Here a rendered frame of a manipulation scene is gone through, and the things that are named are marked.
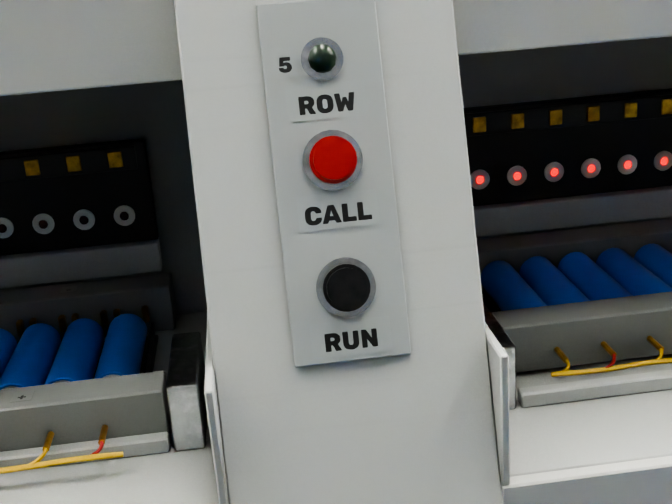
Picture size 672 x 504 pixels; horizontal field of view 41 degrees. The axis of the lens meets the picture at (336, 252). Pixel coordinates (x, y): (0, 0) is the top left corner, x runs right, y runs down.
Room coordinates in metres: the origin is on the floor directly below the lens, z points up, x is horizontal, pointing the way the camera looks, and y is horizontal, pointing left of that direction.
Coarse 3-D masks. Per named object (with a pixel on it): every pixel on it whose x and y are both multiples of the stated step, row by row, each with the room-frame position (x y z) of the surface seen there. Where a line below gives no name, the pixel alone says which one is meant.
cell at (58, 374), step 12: (72, 324) 0.43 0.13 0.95; (84, 324) 0.43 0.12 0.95; (96, 324) 0.43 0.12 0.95; (72, 336) 0.41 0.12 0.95; (84, 336) 0.41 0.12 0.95; (96, 336) 0.42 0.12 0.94; (60, 348) 0.41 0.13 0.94; (72, 348) 0.40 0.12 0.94; (84, 348) 0.40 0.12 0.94; (96, 348) 0.41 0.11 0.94; (60, 360) 0.39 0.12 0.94; (72, 360) 0.39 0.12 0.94; (84, 360) 0.39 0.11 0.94; (96, 360) 0.41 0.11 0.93; (60, 372) 0.38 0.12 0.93; (72, 372) 0.38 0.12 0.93; (84, 372) 0.39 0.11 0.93
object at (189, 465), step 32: (0, 256) 0.47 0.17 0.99; (32, 256) 0.46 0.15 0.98; (64, 256) 0.47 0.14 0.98; (96, 256) 0.47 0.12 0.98; (128, 256) 0.47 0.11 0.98; (160, 256) 0.48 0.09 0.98; (0, 288) 0.47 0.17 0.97; (192, 320) 0.47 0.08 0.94; (160, 352) 0.44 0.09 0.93; (192, 352) 0.37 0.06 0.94; (192, 384) 0.34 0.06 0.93; (192, 416) 0.35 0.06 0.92; (192, 448) 0.35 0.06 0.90; (0, 480) 0.34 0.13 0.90; (32, 480) 0.34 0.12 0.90; (64, 480) 0.34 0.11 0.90; (96, 480) 0.33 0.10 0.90; (128, 480) 0.33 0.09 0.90; (160, 480) 0.33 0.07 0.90; (192, 480) 0.33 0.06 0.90; (224, 480) 0.30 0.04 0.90
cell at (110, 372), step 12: (120, 324) 0.42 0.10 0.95; (132, 324) 0.42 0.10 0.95; (144, 324) 0.43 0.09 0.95; (108, 336) 0.42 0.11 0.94; (120, 336) 0.41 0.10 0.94; (132, 336) 0.41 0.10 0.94; (144, 336) 0.43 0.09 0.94; (108, 348) 0.40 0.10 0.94; (120, 348) 0.40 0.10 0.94; (132, 348) 0.40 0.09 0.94; (108, 360) 0.39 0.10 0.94; (120, 360) 0.39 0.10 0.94; (132, 360) 0.39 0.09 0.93; (96, 372) 0.38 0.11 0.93; (108, 372) 0.38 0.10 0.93; (120, 372) 0.38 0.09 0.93; (132, 372) 0.38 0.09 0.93
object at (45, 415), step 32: (64, 384) 0.36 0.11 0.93; (96, 384) 0.36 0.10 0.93; (128, 384) 0.35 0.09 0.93; (160, 384) 0.35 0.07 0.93; (0, 416) 0.34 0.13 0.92; (32, 416) 0.34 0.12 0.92; (64, 416) 0.35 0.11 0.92; (96, 416) 0.35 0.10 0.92; (128, 416) 0.35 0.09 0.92; (160, 416) 0.35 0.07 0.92; (0, 448) 0.35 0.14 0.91
